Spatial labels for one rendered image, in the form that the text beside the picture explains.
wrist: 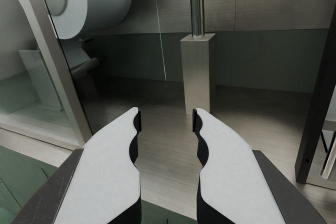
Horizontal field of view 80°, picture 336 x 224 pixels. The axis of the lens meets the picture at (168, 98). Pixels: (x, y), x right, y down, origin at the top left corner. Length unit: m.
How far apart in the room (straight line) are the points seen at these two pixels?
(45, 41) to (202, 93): 0.46
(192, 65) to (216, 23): 0.28
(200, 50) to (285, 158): 0.37
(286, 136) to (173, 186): 0.36
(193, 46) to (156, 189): 0.41
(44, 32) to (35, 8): 0.05
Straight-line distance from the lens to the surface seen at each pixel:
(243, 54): 0.89
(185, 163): 0.56
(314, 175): 0.56
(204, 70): 0.65
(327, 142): 0.68
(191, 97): 0.70
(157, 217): 0.61
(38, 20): 0.53
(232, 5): 0.86
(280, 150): 0.63
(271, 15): 0.85
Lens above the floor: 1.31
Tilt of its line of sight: 28 degrees down
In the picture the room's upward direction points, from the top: 7 degrees counter-clockwise
